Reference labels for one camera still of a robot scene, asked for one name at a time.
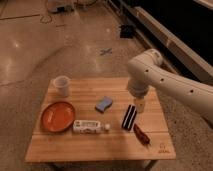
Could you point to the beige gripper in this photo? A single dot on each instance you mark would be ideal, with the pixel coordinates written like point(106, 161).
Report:
point(140, 104)

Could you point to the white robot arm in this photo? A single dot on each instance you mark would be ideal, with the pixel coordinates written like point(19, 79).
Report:
point(145, 71)

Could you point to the black white striped block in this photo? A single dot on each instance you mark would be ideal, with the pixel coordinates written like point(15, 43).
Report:
point(129, 117)

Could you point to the blue sponge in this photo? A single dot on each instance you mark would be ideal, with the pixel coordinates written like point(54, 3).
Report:
point(103, 104)

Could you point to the wooden slatted table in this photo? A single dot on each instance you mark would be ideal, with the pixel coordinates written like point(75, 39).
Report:
point(115, 144)

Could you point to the black box on floor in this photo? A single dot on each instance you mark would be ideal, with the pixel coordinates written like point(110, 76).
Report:
point(127, 31)

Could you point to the long grey ledge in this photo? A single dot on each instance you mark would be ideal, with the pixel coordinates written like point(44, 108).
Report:
point(181, 29)

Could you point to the white plastic cup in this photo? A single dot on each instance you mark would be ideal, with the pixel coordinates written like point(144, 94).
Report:
point(62, 84)

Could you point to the orange plate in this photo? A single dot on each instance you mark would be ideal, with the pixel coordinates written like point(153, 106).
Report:
point(58, 116)

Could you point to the grey device on floor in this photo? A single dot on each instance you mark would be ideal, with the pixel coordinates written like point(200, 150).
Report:
point(53, 6)

